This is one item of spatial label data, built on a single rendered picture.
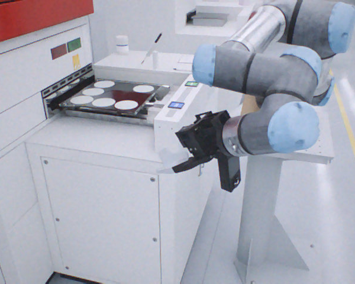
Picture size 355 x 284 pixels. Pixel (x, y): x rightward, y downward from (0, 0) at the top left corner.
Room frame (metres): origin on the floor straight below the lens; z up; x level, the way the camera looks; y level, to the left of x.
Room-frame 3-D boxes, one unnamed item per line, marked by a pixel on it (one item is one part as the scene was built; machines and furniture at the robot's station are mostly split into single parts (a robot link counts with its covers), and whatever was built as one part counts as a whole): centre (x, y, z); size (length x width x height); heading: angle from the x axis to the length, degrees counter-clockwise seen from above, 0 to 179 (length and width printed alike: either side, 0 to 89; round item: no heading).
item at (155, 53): (1.78, 0.12, 1.03); 0.06 x 0.04 x 0.13; 74
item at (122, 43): (2.07, 0.31, 1.01); 0.07 x 0.07 x 0.10
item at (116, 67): (1.92, 0.09, 0.89); 0.62 x 0.35 x 0.14; 74
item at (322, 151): (1.40, -0.44, 0.75); 0.45 x 0.44 x 0.13; 73
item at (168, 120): (1.41, -0.04, 0.89); 0.55 x 0.09 x 0.14; 164
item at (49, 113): (1.62, 0.50, 0.89); 0.44 x 0.02 x 0.10; 164
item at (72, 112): (1.44, 0.27, 0.84); 0.50 x 0.02 x 0.03; 74
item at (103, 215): (1.62, 0.17, 0.41); 0.97 x 0.64 x 0.82; 164
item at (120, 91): (1.57, 0.29, 0.90); 0.34 x 0.34 x 0.01; 74
